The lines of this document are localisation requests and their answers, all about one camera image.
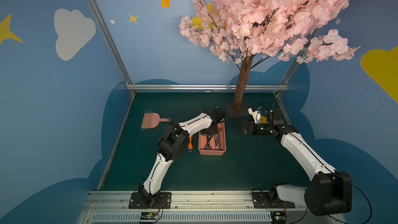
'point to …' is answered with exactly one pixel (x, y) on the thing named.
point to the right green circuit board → (278, 217)
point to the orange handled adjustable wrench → (190, 146)
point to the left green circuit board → (148, 215)
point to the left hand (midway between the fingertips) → (210, 130)
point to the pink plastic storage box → (202, 139)
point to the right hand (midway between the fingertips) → (243, 125)
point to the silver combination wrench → (208, 146)
